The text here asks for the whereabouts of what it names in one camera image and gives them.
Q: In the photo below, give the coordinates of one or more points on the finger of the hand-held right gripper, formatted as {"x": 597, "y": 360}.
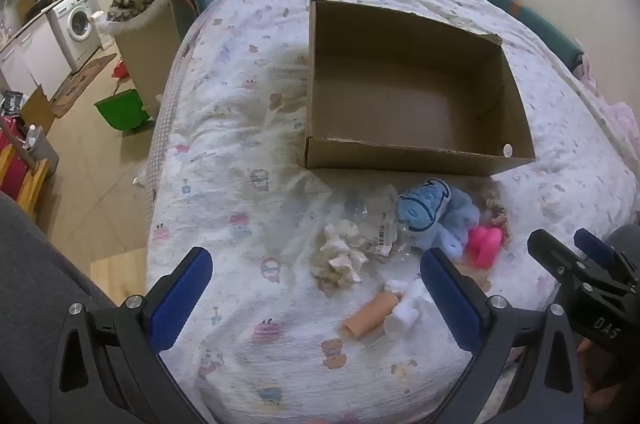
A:
{"x": 555, "y": 254}
{"x": 597, "y": 246}

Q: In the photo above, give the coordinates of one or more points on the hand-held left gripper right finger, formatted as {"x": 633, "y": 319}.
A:
{"x": 450, "y": 299}

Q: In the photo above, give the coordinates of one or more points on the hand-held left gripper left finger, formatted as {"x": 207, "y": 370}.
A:
{"x": 180, "y": 299}

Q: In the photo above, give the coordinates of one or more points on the white sock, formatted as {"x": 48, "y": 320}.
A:
{"x": 405, "y": 309}

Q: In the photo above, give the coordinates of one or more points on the pink silicone sponge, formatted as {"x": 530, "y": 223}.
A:
{"x": 484, "y": 246}

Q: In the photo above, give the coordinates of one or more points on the fluffy blue scrunchie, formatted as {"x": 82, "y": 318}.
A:
{"x": 457, "y": 229}

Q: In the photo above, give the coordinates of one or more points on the brown lace scrunchie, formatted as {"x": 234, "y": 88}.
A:
{"x": 492, "y": 209}

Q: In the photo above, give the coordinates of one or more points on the orange fabric tube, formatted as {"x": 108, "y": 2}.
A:
{"x": 370, "y": 316}

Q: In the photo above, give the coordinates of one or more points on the blue white plush toy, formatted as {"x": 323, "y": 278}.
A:
{"x": 422, "y": 206}

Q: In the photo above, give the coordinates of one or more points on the cream scrunchie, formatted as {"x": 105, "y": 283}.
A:
{"x": 340, "y": 254}

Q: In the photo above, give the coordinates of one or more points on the brown cardboard box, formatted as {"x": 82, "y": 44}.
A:
{"x": 400, "y": 104}

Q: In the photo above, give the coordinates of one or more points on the person's right hand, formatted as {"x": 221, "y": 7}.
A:
{"x": 597, "y": 374}

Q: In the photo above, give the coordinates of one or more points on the clear plastic packaging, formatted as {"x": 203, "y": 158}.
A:
{"x": 380, "y": 224}

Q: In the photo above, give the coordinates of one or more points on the pink cloth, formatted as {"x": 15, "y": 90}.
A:
{"x": 620, "y": 114}

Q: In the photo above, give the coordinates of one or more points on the white printed bedsheet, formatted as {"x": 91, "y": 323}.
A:
{"x": 240, "y": 154}

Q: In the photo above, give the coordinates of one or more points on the yellow wooden rack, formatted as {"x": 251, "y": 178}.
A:
{"x": 32, "y": 184}

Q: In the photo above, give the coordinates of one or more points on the green dustpan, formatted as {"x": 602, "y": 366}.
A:
{"x": 122, "y": 111}

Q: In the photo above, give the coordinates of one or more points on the grey container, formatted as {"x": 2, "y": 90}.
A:
{"x": 42, "y": 149}

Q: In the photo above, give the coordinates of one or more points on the red suitcase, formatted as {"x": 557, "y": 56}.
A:
{"x": 10, "y": 159}

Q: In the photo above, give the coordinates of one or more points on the small cardboard box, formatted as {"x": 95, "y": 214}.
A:
{"x": 37, "y": 109}

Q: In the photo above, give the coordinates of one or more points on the small red floor item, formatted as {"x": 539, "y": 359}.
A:
{"x": 120, "y": 69}

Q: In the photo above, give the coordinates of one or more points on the brown doormat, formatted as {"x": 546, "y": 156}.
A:
{"x": 82, "y": 81}

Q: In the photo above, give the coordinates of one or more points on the beige furniture panel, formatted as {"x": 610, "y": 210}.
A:
{"x": 150, "y": 49}

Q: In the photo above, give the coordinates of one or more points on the black printed bag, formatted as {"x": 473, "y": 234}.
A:
{"x": 12, "y": 101}

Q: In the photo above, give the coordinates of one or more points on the white kitchen cabinets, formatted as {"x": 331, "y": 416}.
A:
{"x": 25, "y": 54}

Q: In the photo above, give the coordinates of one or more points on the white washing machine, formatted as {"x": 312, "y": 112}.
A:
{"x": 77, "y": 21}

